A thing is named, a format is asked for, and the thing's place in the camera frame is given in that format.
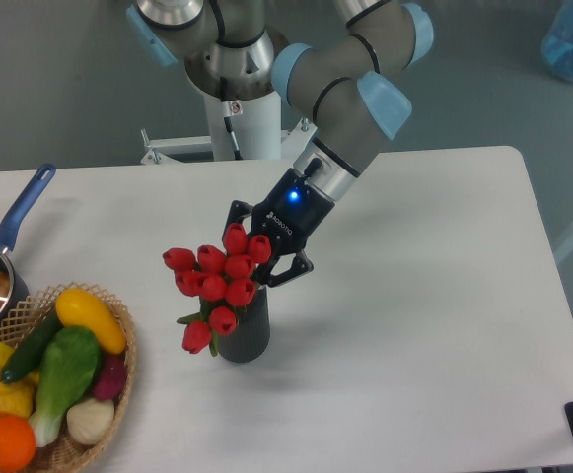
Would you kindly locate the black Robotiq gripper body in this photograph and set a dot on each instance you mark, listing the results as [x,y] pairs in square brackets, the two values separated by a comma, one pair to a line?
[289,214]

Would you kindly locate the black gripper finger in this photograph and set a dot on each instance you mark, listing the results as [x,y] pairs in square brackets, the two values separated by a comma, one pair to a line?
[239,211]
[300,265]

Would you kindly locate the red tulip bouquet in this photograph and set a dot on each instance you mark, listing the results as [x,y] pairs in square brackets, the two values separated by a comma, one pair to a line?
[223,280]

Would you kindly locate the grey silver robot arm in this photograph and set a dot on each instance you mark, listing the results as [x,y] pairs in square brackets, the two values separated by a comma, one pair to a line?
[245,70]

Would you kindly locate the dark grey ribbed vase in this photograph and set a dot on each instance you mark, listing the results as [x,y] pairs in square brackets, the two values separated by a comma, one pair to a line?
[251,337]

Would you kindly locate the yellow squash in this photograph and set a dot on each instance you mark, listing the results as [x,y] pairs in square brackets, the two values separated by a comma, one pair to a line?
[77,307]

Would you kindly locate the purple red onion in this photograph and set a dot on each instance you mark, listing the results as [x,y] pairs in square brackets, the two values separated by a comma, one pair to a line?
[111,378]

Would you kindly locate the green bok choy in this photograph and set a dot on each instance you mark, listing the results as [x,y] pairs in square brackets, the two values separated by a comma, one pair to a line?
[67,369]

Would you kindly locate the white garlic bulb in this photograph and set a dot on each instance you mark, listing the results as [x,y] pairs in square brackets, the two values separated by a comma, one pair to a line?
[88,421]

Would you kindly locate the dark green cucumber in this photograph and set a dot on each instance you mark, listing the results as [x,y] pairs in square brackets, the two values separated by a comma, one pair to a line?
[27,356]

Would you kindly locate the yellow bell pepper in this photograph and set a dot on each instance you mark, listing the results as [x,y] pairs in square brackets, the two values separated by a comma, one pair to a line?
[0,399]

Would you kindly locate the orange fruit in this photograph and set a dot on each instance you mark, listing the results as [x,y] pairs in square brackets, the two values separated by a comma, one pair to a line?
[17,443]

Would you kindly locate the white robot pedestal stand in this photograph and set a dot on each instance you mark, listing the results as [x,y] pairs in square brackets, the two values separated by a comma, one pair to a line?
[248,130]

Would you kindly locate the blue handled saucepan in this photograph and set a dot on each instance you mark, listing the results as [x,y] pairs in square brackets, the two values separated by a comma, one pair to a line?
[9,230]

